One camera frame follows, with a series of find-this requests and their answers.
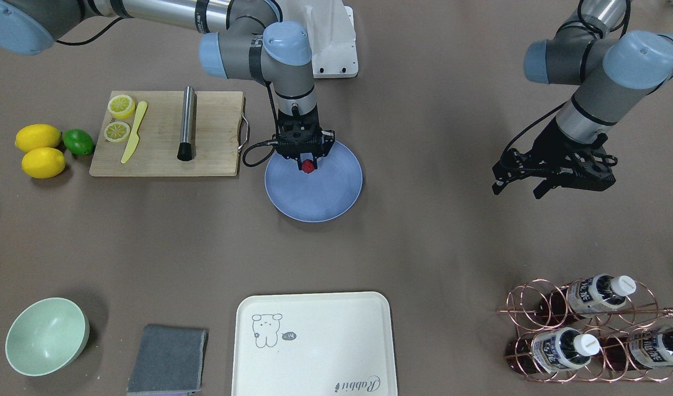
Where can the cream rabbit tray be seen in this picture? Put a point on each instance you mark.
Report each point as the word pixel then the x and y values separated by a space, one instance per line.
pixel 314 344

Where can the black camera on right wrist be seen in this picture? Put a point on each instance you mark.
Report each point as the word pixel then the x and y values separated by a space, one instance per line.
pixel 318 146

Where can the green lime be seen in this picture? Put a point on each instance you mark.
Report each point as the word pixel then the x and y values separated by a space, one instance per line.
pixel 78 142

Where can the white camera pole base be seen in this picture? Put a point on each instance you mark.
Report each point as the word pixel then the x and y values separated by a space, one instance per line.
pixel 332 34

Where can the blue round plate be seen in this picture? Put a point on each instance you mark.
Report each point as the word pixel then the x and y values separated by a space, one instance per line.
pixel 319 196

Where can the steel muddler black tip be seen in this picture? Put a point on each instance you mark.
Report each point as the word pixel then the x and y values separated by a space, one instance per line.
pixel 188 122

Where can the dark drink bottle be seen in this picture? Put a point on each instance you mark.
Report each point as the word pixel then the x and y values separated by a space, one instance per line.
pixel 601 293
pixel 642 351
pixel 550 352

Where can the copper wire bottle rack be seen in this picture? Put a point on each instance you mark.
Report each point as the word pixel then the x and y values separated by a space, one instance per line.
pixel 529 307

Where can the grey folded cloth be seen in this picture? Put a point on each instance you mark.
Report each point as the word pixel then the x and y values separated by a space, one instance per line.
pixel 169 361

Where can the yellow plastic knife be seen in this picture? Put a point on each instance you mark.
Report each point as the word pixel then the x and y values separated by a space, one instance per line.
pixel 134 138

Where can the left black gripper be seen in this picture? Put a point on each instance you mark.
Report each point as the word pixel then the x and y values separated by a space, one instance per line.
pixel 552 144

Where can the wooden cutting board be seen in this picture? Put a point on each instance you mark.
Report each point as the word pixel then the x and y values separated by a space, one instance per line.
pixel 216 138

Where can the red strawberry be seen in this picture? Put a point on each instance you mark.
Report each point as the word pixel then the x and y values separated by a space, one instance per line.
pixel 308 166

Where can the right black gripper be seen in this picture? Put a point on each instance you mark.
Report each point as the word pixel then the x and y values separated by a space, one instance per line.
pixel 327 138

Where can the dark drink bottle near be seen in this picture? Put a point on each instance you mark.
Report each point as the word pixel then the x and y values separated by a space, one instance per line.
pixel 601 293

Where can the dark drink bottle middle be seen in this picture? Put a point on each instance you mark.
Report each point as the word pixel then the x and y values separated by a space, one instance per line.
pixel 550 352

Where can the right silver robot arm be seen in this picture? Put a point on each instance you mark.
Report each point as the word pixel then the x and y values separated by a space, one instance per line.
pixel 246 40

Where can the dark drink bottle far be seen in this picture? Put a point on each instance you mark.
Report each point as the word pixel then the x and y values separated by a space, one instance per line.
pixel 642 351

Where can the lemon half slice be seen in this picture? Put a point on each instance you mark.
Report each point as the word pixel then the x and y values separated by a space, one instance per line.
pixel 121 106
pixel 117 131

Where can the mint green bowl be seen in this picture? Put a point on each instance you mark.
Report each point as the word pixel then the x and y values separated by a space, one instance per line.
pixel 46 336

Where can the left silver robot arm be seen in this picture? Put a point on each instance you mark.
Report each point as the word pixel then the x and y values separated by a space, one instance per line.
pixel 612 69

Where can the yellow lemon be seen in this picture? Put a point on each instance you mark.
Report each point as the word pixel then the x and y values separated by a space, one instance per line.
pixel 36 136
pixel 43 162

